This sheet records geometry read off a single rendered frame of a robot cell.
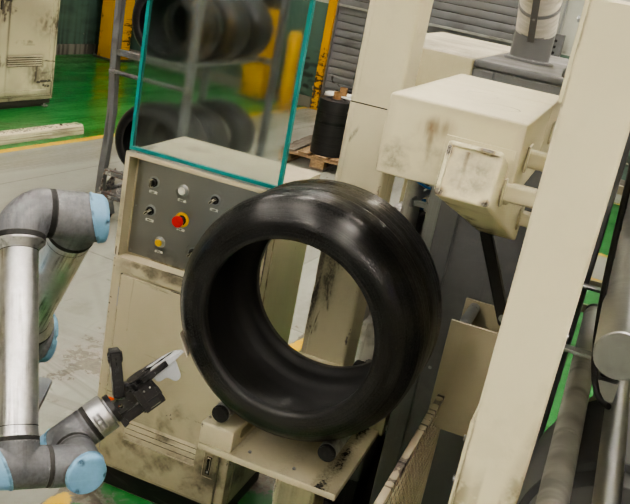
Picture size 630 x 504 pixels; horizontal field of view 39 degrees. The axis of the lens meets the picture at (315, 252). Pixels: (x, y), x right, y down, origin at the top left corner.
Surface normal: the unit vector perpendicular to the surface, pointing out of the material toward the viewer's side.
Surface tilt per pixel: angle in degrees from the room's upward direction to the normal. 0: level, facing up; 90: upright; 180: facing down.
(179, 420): 90
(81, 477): 84
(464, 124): 90
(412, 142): 90
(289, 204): 44
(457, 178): 72
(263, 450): 0
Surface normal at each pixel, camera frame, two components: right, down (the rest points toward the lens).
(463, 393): -0.35, 0.24
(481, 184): -0.28, -0.06
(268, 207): -0.37, -0.55
